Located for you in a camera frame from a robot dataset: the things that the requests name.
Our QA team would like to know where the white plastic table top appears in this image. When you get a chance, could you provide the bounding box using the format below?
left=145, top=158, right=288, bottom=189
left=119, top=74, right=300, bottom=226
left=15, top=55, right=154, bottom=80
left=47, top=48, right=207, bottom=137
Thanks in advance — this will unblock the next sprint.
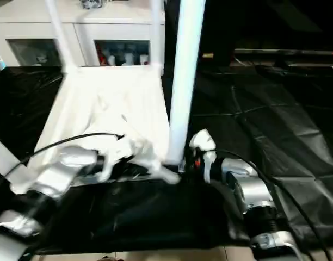
left=9, top=63, right=181, bottom=194

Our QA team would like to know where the white plastic table leg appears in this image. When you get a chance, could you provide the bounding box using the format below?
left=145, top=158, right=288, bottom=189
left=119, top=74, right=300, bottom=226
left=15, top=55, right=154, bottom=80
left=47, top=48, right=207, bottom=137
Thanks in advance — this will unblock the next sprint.
left=149, top=0, right=167, bottom=72
left=0, top=134, right=29, bottom=178
left=45, top=0, right=78, bottom=74
left=165, top=0, right=207, bottom=167

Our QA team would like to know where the black mat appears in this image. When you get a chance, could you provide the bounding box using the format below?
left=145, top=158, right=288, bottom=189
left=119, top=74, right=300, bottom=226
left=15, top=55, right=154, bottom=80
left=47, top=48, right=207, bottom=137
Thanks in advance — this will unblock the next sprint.
left=0, top=64, right=333, bottom=255

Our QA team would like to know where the red object behind glass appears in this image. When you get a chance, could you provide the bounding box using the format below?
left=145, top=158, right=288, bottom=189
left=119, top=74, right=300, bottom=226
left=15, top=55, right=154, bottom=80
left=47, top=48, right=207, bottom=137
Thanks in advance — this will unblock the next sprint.
left=97, top=45, right=107, bottom=66

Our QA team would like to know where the clear glass trinket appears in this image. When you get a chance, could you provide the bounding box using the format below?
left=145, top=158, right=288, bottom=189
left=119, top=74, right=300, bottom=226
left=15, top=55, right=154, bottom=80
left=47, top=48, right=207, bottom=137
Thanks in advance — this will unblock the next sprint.
left=78, top=0, right=104, bottom=9

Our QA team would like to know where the white cabinet with glass doors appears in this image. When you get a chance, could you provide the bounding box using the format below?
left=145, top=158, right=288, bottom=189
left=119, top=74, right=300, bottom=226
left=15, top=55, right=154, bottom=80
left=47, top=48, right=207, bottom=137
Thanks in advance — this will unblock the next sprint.
left=0, top=0, right=168, bottom=68

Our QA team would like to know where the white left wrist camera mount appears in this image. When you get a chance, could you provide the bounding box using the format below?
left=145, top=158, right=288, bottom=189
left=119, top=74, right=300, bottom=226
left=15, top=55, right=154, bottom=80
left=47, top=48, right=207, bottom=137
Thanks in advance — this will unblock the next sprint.
left=96, top=135, right=135, bottom=183

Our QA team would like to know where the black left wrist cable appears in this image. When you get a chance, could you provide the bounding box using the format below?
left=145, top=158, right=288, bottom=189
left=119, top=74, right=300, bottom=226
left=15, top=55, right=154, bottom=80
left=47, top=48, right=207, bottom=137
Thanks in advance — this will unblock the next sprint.
left=2, top=132, right=126, bottom=178

